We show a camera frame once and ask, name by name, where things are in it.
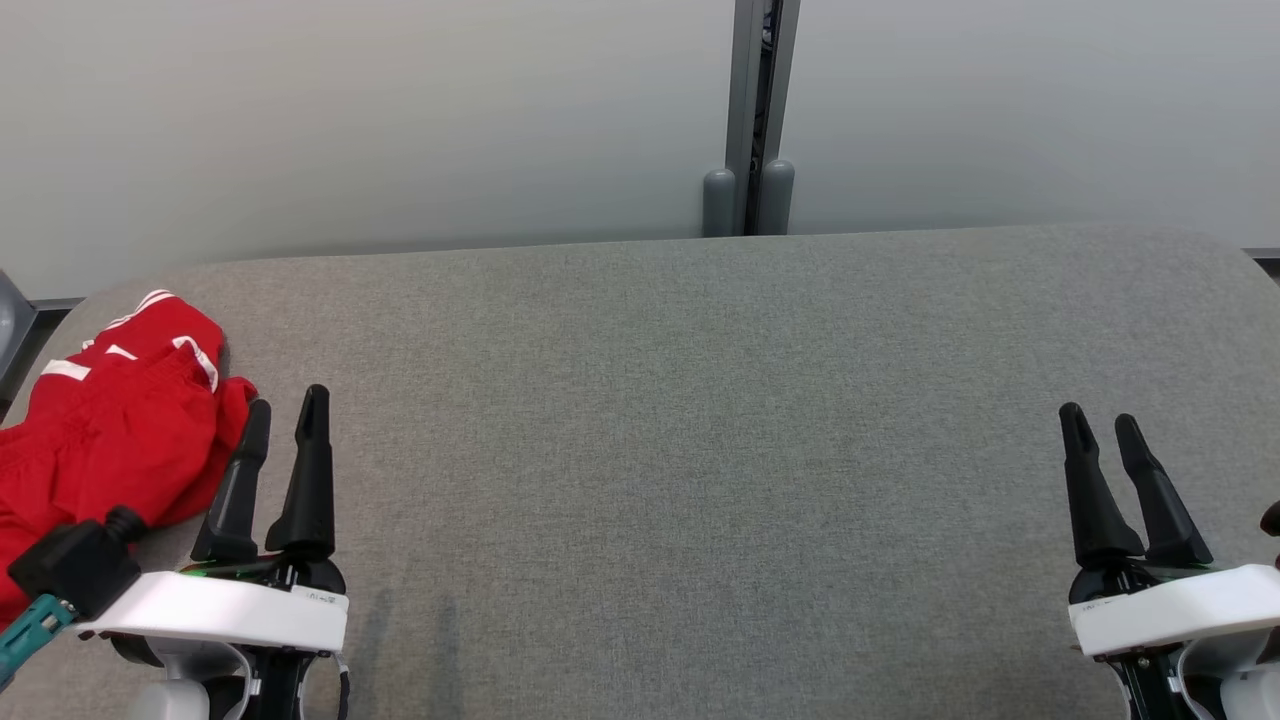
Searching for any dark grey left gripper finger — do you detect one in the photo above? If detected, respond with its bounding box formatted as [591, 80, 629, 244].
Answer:
[191, 399, 272, 562]
[264, 384, 336, 560]

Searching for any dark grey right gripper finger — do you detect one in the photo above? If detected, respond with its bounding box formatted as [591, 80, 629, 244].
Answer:
[1115, 413, 1214, 564]
[1059, 402, 1145, 570]

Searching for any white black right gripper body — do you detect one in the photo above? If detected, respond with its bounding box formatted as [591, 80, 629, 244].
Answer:
[1067, 561, 1280, 720]

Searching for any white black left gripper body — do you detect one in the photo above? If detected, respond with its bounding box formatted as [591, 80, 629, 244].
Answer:
[75, 557, 350, 720]

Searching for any red and white jersey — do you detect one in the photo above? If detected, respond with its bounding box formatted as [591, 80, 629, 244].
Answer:
[0, 350, 259, 629]

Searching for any teal cable connector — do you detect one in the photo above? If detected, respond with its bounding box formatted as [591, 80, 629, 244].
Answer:
[0, 593, 79, 691]

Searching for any grey aluminium partition post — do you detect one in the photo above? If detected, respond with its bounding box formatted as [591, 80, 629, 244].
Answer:
[722, 0, 801, 237]
[0, 270, 41, 389]

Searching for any grey rounded post foot cap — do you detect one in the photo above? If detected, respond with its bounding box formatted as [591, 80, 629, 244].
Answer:
[702, 168, 738, 238]
[757, 158, 796, 236]

